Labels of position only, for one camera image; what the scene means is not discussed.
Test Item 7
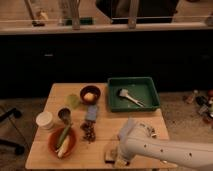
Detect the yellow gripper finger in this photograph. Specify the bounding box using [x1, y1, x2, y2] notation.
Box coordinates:
[114, 159, 128, 168]

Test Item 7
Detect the brown board eraser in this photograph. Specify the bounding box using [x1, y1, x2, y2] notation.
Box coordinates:
[104, 148, 118, 164]

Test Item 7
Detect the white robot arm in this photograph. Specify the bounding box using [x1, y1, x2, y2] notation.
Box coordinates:
[117, 118, 213, 171]

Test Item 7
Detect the metal cup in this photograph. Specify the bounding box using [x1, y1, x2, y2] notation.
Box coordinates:
[58, 108, 71, 125]

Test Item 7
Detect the green plastic cup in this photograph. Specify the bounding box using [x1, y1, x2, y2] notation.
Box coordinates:
[66, 94, 80, 109]

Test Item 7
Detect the white paper cup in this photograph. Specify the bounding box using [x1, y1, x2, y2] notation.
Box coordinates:
[36, 111, 54, 130]

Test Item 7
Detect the blue folded cloth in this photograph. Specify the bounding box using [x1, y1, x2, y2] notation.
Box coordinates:
[118, 118, 135, 140]

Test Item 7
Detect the dark bunch of grapes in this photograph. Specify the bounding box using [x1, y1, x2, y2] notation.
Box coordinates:
[80, 121, 96, 142]

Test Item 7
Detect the blue sponge block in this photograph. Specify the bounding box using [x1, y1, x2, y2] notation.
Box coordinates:
[85, 105, 98, 121]

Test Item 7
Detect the wooden table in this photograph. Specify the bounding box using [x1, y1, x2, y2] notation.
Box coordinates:
[25, 83, 169, 171]

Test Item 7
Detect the pale corn cob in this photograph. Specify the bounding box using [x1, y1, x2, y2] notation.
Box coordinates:
[57, 136, 70, 158]

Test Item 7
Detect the orange bowl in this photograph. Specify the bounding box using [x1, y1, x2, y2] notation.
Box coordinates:
[48, 127, 77, 159]

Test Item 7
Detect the green vegetable stick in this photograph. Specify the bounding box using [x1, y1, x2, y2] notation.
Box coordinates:
[56, 125, 71, 149]

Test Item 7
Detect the green plastic tray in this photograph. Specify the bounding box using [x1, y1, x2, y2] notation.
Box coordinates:
[108, 77, 160, 112]

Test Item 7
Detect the yellow round fruit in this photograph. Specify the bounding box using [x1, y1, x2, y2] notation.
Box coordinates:
[84, 93, 95, 101]

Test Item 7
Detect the dark red bowl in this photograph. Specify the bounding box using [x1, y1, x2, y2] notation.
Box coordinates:
[80, 85, 101, 105]

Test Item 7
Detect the black office chair base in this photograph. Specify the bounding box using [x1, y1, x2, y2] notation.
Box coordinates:
[0, 106, 25, 155]

